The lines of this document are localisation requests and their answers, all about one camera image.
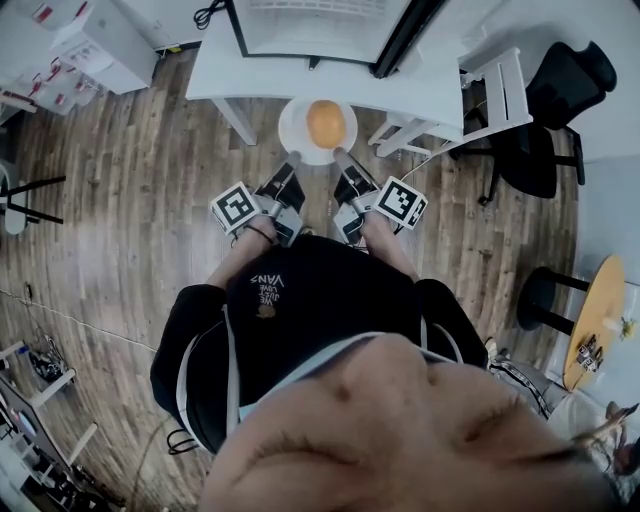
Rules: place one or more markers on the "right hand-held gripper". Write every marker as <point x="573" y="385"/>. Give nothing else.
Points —
<point x="400" y="202"/>

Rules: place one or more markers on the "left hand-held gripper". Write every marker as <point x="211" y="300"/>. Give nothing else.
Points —
<point x="235" y="207"/>

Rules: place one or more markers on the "white plate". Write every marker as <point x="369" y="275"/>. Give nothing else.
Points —
<point x="295" y="130"/>

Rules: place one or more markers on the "orange fruit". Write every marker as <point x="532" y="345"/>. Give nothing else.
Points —
<point x="326" y="125"/>

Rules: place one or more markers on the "black and white mini fridge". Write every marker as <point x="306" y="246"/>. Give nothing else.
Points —
<point x="310" y="30"/>

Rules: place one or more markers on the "person's left forearm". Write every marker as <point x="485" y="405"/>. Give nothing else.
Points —
<point x="240" y="257"/>

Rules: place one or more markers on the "person's right forearm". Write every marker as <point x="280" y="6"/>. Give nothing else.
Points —
<point x="385" y="245"/>

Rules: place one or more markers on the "black wrist band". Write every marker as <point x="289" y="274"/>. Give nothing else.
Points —
<point x="262" y="235"/>

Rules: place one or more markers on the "white table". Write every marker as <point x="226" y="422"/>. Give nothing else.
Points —
<point x="215" y="75"/>

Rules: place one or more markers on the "person's black shirt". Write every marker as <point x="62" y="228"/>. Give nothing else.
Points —
<point x="325" y="300"/>

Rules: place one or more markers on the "white wooden chair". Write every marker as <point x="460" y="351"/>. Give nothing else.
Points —
<point x="500" y="90"/>

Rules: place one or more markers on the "white cardboard box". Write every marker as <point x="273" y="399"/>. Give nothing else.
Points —
<point x="110" y="45"/>

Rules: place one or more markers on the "black office chair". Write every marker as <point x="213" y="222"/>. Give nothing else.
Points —
<point x="565" y="85"/>

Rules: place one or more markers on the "clear storage bin red latches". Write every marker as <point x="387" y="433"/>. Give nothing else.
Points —
<point x="45" y="95"/>
<point x="55" y="12"/>

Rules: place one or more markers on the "person's face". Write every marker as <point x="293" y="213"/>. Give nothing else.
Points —
<point x="400" y="440"/>

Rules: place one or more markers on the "white stool black legs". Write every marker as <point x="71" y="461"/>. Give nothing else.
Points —
<point x="12" y="220"/>

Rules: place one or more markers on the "round wooden table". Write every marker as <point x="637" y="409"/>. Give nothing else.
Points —
<point x="600" y="300"/>

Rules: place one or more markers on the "small flower vase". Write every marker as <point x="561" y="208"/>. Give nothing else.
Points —
<point x="622" y="327"/>

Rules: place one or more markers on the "dark work desk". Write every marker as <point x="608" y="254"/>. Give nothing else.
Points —
<point x="30" y="430"/>

